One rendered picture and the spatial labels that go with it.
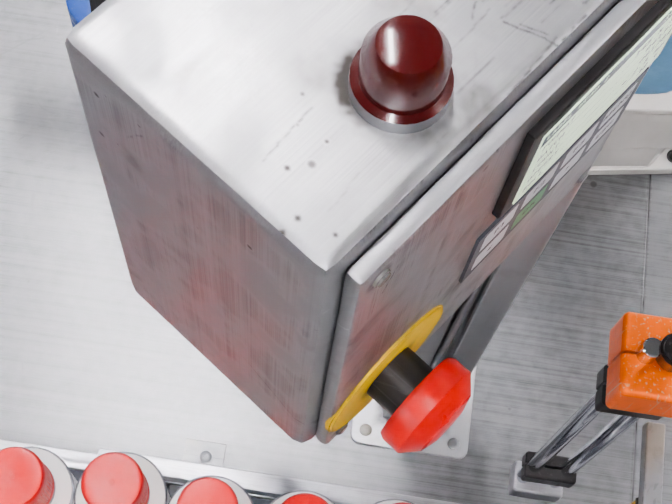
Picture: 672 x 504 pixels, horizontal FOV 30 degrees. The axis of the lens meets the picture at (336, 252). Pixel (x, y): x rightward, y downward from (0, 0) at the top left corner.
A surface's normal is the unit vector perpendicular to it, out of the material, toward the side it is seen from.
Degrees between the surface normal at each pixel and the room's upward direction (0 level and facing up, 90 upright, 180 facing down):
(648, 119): 88
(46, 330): 0
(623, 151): 90
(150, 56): 0
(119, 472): 2
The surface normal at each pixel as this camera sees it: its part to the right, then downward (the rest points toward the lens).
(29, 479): 0.02, -0.37
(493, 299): -0.14, 0.92
